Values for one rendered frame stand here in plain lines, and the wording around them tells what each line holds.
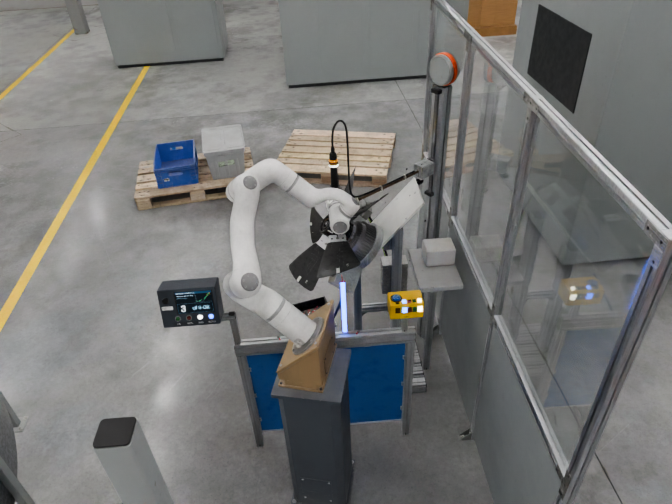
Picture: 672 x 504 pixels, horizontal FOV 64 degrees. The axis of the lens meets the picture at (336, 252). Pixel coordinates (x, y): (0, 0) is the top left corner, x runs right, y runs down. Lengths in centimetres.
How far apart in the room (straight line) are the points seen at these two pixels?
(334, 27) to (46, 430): 609
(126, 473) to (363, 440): 261
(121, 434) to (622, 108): 373
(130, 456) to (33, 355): 368
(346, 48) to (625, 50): 486
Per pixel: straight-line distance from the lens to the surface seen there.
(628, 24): 387
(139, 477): 83
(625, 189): 159
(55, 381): 417
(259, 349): 273
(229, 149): 546
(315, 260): 286
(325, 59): 810
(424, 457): 331
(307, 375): 231
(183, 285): 252
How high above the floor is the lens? 279
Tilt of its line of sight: 37 degrees down
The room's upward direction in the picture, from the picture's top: 3 degrees counter-clockwise
